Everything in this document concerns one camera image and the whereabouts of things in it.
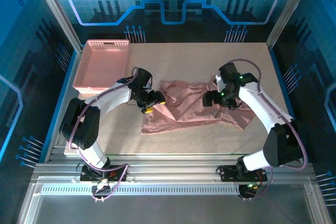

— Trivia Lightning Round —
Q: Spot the pink t-shirt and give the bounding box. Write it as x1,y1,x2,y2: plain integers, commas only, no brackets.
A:
141,78,255,135

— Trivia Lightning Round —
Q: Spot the pink plastic basket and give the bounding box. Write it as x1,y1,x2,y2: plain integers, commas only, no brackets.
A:
72,39,131,95

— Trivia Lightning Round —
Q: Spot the black controller board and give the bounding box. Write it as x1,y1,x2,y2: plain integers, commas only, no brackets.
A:
91,185,112,201
238,183,262,200

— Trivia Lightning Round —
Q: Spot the aluminium frame rail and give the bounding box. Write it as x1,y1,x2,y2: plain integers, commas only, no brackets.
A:
34,153,316,185

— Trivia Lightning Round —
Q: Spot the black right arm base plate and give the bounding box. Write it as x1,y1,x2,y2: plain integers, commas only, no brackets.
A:
219,165,268,183

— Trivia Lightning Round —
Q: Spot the slotted grey cable duct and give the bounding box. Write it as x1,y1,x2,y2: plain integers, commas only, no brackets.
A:
40,184,241,196

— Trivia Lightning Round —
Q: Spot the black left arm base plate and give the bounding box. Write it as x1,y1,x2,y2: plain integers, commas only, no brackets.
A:
79,165,129,183

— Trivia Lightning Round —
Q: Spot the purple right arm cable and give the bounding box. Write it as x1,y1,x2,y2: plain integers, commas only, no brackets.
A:
225,58,309,201

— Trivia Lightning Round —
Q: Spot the aluminium frame post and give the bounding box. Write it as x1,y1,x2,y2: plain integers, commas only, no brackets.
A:
266,0,317,49
30,0,83,51

